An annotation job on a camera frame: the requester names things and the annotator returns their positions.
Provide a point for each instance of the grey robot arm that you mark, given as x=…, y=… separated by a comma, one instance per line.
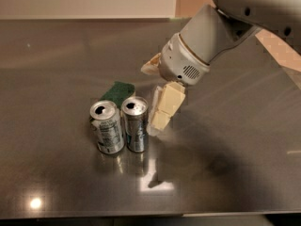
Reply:
x=215, y=29

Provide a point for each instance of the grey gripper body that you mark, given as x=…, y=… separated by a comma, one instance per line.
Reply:
x=179, y=59

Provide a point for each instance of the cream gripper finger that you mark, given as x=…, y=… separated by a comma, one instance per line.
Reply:
x=166, y=101
x=152, y=66

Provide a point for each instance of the slim silver redbull can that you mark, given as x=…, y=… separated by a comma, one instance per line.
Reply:
x=135, y=113

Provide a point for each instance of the green yellow sponge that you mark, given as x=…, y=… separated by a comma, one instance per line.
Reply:
x=118, y=93

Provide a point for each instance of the white silver soda can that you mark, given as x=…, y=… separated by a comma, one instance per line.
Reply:
x=106, y=124

